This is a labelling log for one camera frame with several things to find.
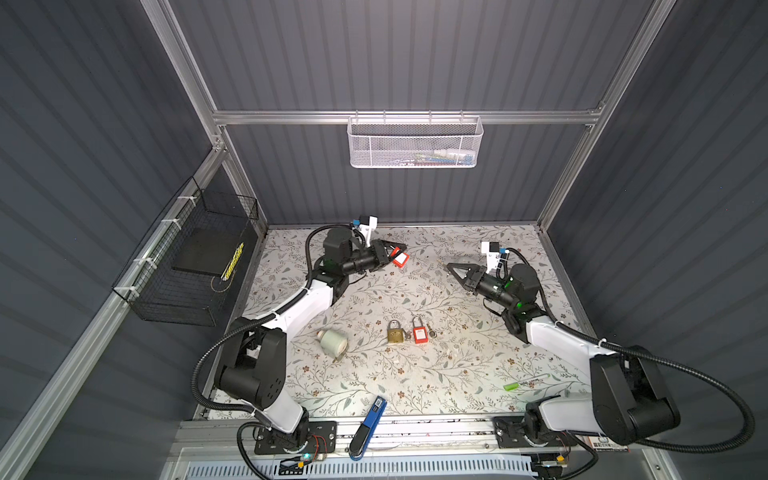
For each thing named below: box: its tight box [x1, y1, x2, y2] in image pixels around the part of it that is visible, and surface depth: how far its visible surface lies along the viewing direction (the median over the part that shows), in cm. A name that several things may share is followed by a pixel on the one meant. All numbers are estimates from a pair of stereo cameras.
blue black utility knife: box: [348, 396, 388, 461], surface depth 73 cm
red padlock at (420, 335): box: [413, 326, 428, 344], surface depth 91 cm
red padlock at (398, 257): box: [390, 246, 410, 268], surface depth 79 cm
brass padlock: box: [387, 328, 404, 343], surface depth 93 cm
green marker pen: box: [503, 374, 551, 391], surface depth 83 cm
